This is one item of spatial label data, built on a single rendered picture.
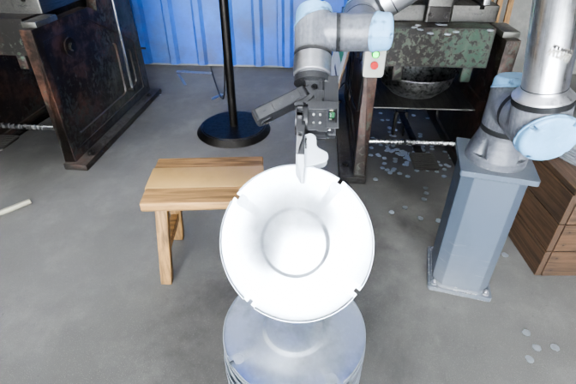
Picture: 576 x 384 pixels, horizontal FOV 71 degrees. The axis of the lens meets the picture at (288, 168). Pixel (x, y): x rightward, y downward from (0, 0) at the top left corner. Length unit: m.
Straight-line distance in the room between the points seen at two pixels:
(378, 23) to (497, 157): 0.49
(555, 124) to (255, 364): 0.75
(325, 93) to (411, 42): 0.88
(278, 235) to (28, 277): 1.03
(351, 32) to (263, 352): 0.64
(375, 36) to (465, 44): 0.88
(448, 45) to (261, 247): 1.14
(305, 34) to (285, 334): 0.59
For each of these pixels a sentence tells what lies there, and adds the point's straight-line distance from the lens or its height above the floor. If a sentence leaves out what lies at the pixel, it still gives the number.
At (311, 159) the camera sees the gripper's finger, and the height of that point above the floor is 0.63.
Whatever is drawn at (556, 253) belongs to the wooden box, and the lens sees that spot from 1.54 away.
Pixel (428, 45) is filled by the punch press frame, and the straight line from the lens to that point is 1.64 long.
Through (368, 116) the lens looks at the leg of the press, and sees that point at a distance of 1.64.
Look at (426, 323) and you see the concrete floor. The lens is 1.31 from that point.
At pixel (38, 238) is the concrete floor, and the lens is 1.74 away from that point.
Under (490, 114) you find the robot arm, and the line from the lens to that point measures 1.12.
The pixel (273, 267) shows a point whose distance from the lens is 0.77.
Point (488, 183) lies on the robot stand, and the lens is 1.16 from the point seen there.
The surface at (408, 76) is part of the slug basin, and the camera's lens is 2.06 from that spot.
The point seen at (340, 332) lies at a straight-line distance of 0.89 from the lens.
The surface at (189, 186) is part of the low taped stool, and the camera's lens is 1.21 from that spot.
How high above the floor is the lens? 1.02
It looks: 33 degrees down
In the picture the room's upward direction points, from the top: straight up
